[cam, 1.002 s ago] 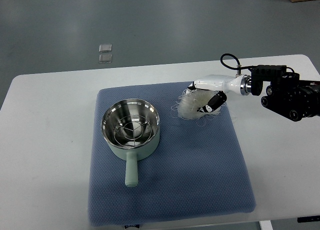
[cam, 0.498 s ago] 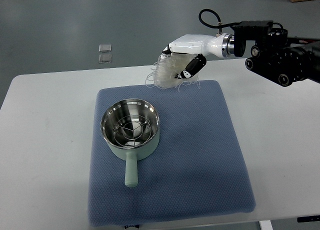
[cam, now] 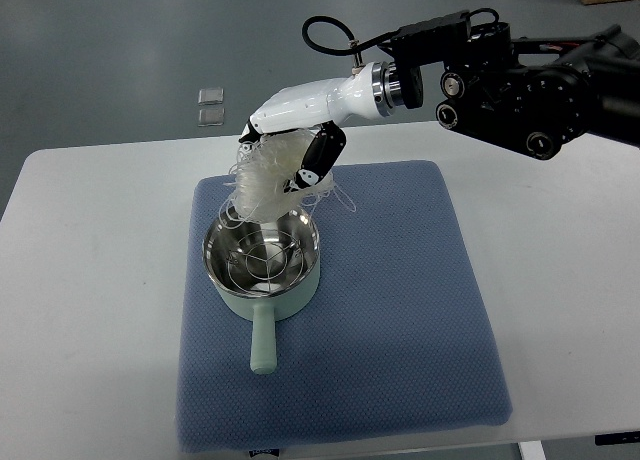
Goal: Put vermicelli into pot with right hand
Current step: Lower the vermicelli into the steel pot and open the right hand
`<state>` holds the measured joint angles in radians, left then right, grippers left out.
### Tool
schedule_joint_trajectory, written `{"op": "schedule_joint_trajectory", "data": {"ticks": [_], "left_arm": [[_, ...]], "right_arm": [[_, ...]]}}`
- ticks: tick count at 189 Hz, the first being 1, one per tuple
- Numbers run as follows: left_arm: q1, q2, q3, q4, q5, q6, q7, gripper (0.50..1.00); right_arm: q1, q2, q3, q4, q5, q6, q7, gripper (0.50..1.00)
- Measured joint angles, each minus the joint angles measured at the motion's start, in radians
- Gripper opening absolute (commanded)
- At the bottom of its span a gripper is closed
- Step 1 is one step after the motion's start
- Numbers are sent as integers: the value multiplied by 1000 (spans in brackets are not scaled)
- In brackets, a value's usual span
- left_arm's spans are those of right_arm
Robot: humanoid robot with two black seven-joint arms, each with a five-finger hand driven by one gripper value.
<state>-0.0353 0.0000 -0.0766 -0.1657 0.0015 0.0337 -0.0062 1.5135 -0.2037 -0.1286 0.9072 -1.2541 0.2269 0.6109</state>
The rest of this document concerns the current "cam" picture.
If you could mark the blue woven table mat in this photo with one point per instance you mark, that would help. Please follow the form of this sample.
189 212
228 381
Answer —
396 339

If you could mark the white vermicelli nest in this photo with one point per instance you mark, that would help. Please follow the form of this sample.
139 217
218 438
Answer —
260 174

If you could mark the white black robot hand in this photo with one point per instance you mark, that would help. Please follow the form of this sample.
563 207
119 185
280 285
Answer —
372 93

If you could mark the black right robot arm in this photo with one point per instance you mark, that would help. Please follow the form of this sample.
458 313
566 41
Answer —
526 95

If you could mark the upper metal floor plate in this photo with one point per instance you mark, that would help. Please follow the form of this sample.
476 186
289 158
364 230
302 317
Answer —
211 95

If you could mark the mint green steel pot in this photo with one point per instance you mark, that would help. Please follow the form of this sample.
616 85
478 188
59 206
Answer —
266 310

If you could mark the wire steamer rack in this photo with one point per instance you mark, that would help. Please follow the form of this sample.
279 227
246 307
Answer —
264 263

